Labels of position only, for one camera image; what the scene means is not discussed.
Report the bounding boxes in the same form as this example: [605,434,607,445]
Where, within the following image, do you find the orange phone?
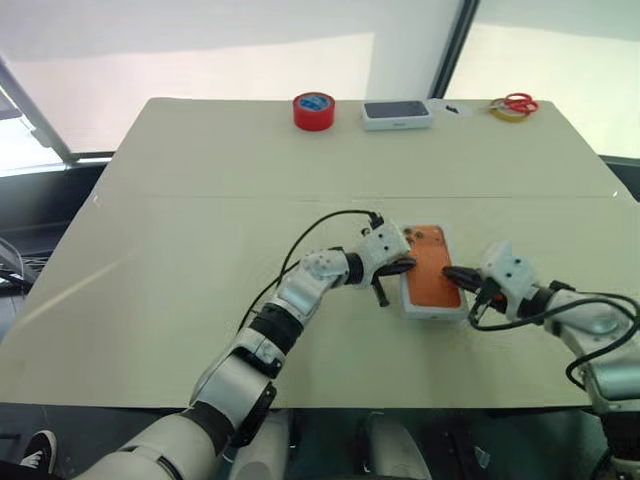
[396,221,470,322]

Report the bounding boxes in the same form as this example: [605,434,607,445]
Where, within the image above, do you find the red handled scissors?
[491,91,541,113]

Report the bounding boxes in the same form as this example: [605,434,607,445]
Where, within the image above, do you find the white rounded shell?
[228,413,292,480]
[356,411,432,480]

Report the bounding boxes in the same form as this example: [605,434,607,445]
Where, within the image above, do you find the orange smartphone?
[403,225,463,309]

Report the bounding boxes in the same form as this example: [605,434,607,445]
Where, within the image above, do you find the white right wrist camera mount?
[478,239,544,324]

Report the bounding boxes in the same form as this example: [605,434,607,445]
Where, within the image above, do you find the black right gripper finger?
[441,265,484,282]
[451,277,487,295]

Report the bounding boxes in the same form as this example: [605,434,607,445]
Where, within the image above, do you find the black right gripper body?
[469,276,507,315]

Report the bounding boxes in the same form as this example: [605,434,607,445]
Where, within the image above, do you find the grey slanted window frame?
[0,53,85,165]

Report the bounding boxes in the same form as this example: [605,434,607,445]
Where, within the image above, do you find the yellow tape roll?
[489,98,536,124]

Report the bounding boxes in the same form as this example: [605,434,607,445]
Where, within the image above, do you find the dark window pillar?
[428,0,482,99]

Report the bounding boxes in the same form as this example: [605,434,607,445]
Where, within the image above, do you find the white round disc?
[431,99,474,119]

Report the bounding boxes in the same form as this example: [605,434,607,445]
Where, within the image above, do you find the red tape roll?
[292,91,338,133]

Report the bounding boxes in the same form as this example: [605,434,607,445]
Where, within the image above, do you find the black white sneaker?
[18,429,58,475]

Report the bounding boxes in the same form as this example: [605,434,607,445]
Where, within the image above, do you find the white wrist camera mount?
[356,219,413,284]
[478,239,544,324]

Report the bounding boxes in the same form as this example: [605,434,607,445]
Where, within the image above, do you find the closed white phone box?
[360,99,436,133]

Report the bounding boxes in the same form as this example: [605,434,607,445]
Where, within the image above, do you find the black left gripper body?
[368,261,402,292]

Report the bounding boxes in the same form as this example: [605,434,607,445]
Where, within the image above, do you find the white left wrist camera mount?
[356,219,413,284]

